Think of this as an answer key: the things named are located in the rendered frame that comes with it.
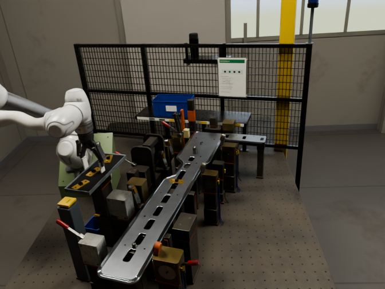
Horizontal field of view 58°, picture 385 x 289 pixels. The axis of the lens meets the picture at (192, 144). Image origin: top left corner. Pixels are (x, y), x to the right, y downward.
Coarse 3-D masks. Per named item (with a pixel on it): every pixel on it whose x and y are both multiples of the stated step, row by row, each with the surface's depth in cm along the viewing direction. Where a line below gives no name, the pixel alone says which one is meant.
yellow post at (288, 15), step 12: (288, 0) 232; (288, 12) 235; (288, 24) 238; (288, 36) 242; (288, 60) 249; (288, 72) 253; (288, 84) 257; (276, 108) 268; (276, 120) 272; (288, 120) 270; (276, 132) 277
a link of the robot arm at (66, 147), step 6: (66, 138) 219; (72, 138) 221; (60, 144) 216; (66, 144) 216; (72, 144) 216; (60, 150) 215; (66, 150) 215; (72, 150) 215; (60, 156) 216; (66, 156) 215; (72, 156) 216; (84, 156) 227; (66, 162) 220; (72, 162) 220; (78, 162) 224
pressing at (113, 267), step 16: (192, 144) 235; (208, 144) 233; (208, 160) 215; (176, 176) 200; (192, 176) 199; (176, 192) 186; (144, 208) 175; (176, 208) 174; (144, 224) 164; (160, 224) 163; (128, 240) 155; (144, 240) 154; (160, 240) 154; (112, 256) 147; (144, 256) 146; (112, 272) 139; (128, 272) 138
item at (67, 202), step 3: (63, 198) 159; (66, 198) 159; (69, 198) 159; (72, 198) 159; (75, 198) 159; (60, 201) 157; (63, 201) 157; (66, 201) 157; (69, 201) 157; (72, 201) 157; (57, 204) 156; (60, 204) 155; (63, 204) 155; (66, 204) 155; (69, 204) 155; (66, 207) 155
